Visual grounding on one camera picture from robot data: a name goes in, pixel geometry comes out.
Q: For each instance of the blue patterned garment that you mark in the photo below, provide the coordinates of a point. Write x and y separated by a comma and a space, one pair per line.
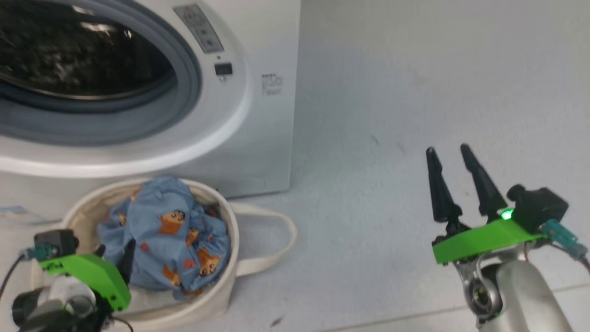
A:
156, 240

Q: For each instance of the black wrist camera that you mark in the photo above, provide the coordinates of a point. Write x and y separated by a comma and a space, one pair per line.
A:
539, 207
55, 243

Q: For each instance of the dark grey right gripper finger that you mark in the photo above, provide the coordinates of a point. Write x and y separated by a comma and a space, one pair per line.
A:
484, 184
441, 193

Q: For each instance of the white front-load washing machine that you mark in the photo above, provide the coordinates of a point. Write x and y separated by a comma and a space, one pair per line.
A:
267, 138

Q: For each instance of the cream canvas laundry basket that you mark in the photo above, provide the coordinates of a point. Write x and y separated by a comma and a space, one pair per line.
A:
221, 295

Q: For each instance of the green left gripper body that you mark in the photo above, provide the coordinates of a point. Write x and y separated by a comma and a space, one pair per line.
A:
97, 276

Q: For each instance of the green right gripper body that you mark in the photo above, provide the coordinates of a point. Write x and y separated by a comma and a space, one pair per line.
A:
488, 237

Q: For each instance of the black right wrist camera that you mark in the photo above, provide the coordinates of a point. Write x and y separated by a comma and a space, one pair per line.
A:
539, 207

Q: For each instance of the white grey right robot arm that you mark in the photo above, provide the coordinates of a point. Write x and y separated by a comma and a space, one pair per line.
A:
521, 295

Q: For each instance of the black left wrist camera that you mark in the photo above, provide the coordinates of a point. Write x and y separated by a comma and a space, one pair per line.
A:
55, 243

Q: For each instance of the blue energy label sticker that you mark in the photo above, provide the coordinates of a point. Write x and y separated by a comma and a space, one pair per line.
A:
18, 215

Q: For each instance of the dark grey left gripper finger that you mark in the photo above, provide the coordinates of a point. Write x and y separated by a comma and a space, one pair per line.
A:
99, 250
126, 263

